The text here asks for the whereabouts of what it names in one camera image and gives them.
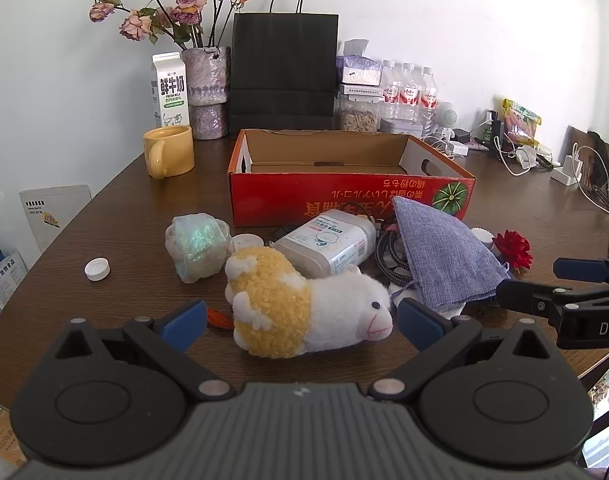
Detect white earphone cable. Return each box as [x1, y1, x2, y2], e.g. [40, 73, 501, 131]
[423, 130, 455, 155]

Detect white plastic swab container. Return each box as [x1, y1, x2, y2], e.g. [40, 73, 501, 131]
[273, 210, 377, 279]

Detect white sign board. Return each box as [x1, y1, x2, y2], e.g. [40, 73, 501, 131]
[19, 185, 92, 256]

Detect yellow green snack packet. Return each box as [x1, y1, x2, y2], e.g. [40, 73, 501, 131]
[501, 98, 542, 148]

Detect black braided cable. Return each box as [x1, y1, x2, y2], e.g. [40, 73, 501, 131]
[376, 225, 415, 286]

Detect brown board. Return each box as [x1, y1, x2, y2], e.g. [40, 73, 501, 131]
[567, 126, 609, 196]

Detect yellow mug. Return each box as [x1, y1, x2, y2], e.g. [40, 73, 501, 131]
[143, 125, 196, 179]

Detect purple wrapped vase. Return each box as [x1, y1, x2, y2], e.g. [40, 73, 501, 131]
[181, 46, 232, 141]

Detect white charging dock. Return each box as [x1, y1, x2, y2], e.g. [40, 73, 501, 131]
[551, 156, 583, 187]

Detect small orange object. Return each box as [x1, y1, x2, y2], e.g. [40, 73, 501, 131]
[207, 308, 235, 331]

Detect red cardboard box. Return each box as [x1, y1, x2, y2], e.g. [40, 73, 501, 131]
[228, 129, 476, 228]

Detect white round desk fan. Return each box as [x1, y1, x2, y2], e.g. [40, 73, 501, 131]
[435, 101, 459, 141]

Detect white bottle cap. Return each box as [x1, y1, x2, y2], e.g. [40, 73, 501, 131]
[84, 258, 110, 281]

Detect blue and white bags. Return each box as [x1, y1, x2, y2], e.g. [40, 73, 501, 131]
[0, 255, 28, 322]

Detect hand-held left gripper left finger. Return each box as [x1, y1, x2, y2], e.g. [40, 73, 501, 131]
[44, 300, 235, 402]

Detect clear seed storage jar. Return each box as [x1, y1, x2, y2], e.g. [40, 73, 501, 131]
[335, 84, 385, 133]

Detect yellow white plush sheep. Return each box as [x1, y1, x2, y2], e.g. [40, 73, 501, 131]
[224, 246, 394, 359]

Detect grey tin box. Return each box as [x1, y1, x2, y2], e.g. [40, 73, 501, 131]
[379, 117, 425, 137]

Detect white green milk carton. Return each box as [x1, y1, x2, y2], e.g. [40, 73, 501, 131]
[151, 52, 190, 129]

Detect small white round cap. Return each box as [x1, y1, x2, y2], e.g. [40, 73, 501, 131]
[232, 233, 264, 252]

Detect iridescent plastic bag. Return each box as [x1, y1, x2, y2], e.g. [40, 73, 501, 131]
[165, 213, 235, 284]

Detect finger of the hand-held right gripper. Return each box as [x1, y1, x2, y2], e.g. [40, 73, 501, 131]
[553, 255, 609, 286]
[495, 279, 609, 319]

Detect blue cloth pouch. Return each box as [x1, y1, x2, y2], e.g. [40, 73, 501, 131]
[392, 196, 511, 311]

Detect red artificial flower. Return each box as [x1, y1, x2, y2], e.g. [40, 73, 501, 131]
[493, 230, 534, 271]

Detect purple tissue pack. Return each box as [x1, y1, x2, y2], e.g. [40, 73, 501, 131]
[336, 39, 384, 86]

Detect small green bottle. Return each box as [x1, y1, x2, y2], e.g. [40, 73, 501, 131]
[482, 110, 503, 143]

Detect black paper bag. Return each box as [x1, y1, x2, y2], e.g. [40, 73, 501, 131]
[228, 0, 339, 137]

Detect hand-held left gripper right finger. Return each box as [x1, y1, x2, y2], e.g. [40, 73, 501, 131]
[369, 298, 560, 403]

